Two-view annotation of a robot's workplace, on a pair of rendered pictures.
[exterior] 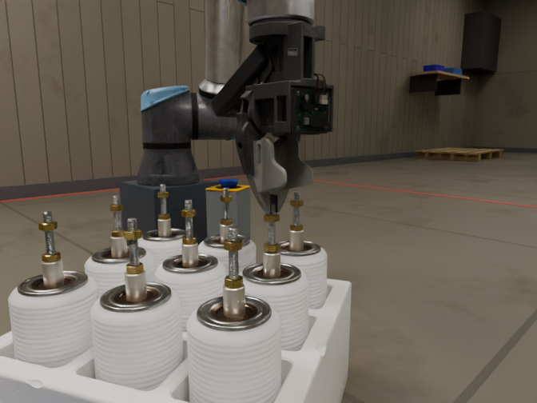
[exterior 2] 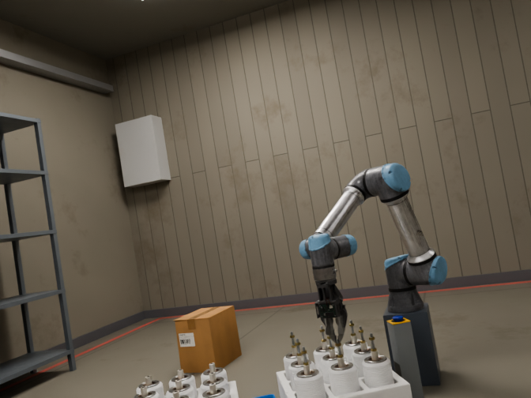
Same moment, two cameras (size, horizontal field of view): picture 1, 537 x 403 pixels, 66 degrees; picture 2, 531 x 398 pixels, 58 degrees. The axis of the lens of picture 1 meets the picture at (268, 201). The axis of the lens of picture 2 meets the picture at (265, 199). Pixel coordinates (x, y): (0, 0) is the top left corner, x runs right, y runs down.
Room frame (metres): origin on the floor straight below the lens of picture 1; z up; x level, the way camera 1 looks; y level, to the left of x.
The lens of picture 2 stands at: (-0.36, -1.39, 0.77)
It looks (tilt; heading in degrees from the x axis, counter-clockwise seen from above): 3 degrees up; 64
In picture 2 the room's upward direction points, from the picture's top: 9 degrees counter-clockwise
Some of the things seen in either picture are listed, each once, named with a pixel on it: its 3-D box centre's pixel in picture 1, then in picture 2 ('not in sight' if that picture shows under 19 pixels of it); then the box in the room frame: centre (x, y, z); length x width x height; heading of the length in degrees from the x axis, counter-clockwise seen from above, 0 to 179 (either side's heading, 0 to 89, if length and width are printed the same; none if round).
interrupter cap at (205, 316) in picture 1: (234, 313); (307, 373); (0.39, 0.03, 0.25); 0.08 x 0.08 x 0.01
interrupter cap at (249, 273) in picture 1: (272, 273); (341, 366); (0.50, 0.00, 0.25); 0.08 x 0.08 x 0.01
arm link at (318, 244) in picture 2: not in sight; (321, 250); (0.49, -0.01, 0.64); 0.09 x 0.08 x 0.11; 13
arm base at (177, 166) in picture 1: (168, 161); (404, 297); (1.03, 0.25, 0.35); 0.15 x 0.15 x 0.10
